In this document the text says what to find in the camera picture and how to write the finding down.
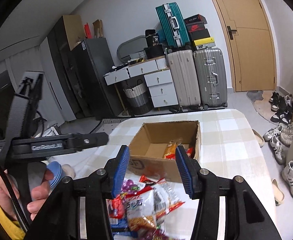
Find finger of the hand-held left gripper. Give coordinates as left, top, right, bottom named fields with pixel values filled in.
left=65, top=132, right=110, bottom=153

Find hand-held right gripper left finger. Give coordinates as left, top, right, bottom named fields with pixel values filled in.
left=24, top=145, right=130, bottom=240

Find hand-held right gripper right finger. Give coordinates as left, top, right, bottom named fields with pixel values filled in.
left=175, top=146, right=282, bottom=240

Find purple grape candy packet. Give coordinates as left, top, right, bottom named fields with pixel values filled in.
left=121, top=177, right=143, bottom=198

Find brown cardboard box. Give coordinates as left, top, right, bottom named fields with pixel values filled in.
left=128, top=120, right=201, bottom=183

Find red dark snack packet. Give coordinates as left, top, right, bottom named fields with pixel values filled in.
left=139, top=175, right=167, bottom=187

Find white orange snack packet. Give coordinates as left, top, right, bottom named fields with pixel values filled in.
left=153, top=179, right=186, bottom=218

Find red white snack packet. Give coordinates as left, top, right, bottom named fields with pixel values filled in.
left=108, top=195, right=127, bottom=220

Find blue snack packet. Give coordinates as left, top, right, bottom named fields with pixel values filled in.
left=110, top=217, right=129, bottom=233

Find dark purple snack packet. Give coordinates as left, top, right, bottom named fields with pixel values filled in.
left=136, top=229, right=177, bottom=240

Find person's left hand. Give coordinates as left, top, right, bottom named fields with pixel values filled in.
left=0, top=169, right=55, bottom=222

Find striped floor mat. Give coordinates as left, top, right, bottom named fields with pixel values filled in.
left=91, top=117, right=128, bottom=133

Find beige round container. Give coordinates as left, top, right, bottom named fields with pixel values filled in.
left=61, top=164, right=76, bottom=180

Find blue round jar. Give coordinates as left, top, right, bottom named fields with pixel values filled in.
left=46, top=162, right=65, bottom=188

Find grey white woven basket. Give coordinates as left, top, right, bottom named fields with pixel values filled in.
left=123, top=79, right=152, bottom=116

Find black refrigerator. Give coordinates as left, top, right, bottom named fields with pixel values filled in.
left=70, top=38, right=124, bottom=120

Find beige slipper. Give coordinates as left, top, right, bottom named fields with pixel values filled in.
left=272, top=179, right=285, bottom=206
left=252, top=129, right=265, bottom=147

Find white dressing table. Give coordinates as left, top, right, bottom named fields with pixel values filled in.
left=104, top=56, right=179, bottom=110

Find grey suitcase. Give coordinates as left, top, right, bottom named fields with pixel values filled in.
left=193, top=47, right=228, bottom=109

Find beige suitcase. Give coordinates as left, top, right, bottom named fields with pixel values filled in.
left=166, top=49, right=202, bottom=110

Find grey oval mirror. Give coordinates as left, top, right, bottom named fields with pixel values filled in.
left=117, top=35, right=147, bottom=63

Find tall dark cabinet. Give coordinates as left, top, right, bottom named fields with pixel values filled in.
left=47, top=16, right=84, bottom=117

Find grey door rug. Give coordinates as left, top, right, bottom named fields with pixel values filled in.
left=246, top=90, right=287, bottom=123

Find red bag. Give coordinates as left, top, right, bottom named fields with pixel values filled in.
left=83, top=22, right=92, bottom=40

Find black storage bin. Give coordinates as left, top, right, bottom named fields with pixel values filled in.
left=143, top=44, right=167, bottom=58

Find pile of shoes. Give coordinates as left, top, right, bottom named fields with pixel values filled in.
left=263, top=91, right=293, bottom=165

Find large brown carton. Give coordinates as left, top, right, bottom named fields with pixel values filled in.
left=63, top=15, right=85, bottom=51

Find brown paper bag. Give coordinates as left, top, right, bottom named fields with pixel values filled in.
left=93, top=19, right=104, bottom=39

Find black bag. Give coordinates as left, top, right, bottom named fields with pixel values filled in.
left=145, top=29, right=165, bottom=47

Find white yellow shoebox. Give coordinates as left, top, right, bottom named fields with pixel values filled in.
left=195, top=44, right=216, bottom=51

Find yellow black shoebox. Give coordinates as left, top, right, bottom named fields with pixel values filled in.
left=192, top=37, right=215, bottom=47

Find wooden door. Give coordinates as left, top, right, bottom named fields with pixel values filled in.
left=204, top=0, right=277, bottom=92

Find matte black shoebox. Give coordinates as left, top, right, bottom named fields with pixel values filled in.
left=189, top=29, right=211, bottom=40

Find teal suitcase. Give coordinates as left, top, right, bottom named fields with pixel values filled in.
left=156, top=2, right=191, bottom=50

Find black shoebox red logo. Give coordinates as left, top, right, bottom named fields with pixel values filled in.
left=187, top=22, right=207, bottom=33

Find black shoebox open lid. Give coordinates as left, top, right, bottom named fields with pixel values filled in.
left=184, top=14, right=207, bottom=26

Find black cable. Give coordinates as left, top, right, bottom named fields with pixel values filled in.
left=0, top=152, right=29, bottom=232

